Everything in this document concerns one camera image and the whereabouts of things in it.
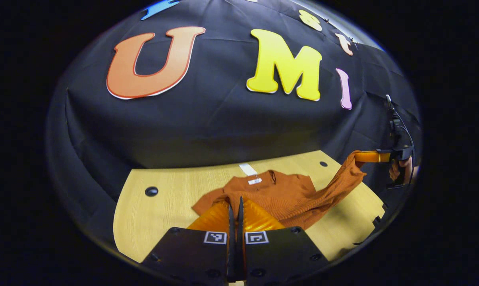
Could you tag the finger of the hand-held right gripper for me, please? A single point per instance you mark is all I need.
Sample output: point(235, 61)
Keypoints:
point(372, 157)

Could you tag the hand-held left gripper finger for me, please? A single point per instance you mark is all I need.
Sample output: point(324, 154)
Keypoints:
point(231, 246)
point(240, 246)

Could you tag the rust orange shirt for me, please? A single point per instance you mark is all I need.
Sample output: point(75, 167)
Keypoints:
point(287, 194)

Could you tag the black backdrop cloth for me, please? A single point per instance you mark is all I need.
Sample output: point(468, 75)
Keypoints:
point(223, 119)

